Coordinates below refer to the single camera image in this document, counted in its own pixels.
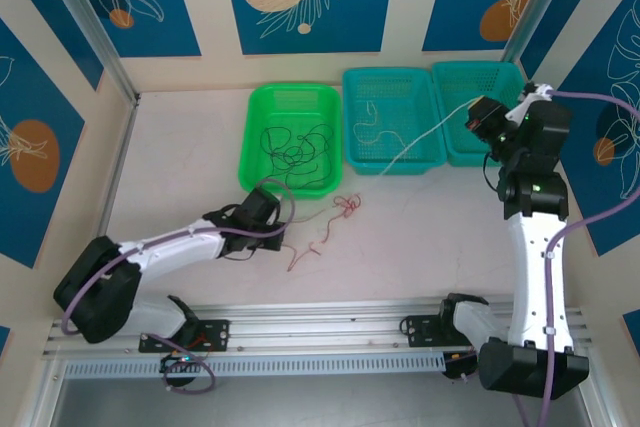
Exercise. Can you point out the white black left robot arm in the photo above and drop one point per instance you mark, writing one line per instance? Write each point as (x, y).
(175, 244)

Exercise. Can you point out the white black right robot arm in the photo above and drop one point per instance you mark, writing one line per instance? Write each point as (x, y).
(530, 272)

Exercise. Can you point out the teal perforated plastic basket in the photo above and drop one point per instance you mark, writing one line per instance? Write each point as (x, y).
(465, 82)
(400, 92)

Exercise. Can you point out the small controller circuit board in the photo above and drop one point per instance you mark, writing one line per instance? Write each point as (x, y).
(175, 362)
(462, 362)

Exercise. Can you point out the green perforated plastic basket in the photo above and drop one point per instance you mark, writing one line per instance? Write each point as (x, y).
(295, 97)

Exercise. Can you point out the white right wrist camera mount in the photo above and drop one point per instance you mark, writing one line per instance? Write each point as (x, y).
(532, 94)

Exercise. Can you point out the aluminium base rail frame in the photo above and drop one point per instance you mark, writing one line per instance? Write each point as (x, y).
(310, 322)

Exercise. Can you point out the aluminium table side rail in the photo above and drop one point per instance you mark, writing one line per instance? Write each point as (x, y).
(109, 207)

